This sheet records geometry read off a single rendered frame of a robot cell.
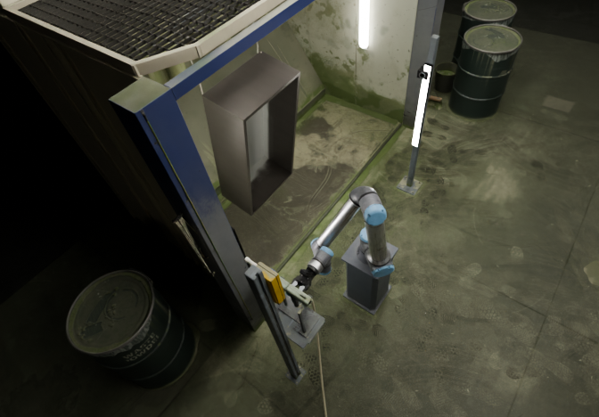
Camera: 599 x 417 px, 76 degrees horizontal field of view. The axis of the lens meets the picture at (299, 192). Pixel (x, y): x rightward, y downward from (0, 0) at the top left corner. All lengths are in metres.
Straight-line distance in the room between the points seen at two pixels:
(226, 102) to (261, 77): 0.33
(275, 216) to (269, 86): 1.62
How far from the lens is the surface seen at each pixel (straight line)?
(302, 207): 3.90
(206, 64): 1.72
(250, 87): 2.63
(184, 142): 1.76
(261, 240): 3.74
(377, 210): 2.05
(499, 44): 4.68
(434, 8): 3.96
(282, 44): 4.87
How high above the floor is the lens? 3.12
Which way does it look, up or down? 50 degrees down
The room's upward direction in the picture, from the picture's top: 10 degrees counter-clockwise
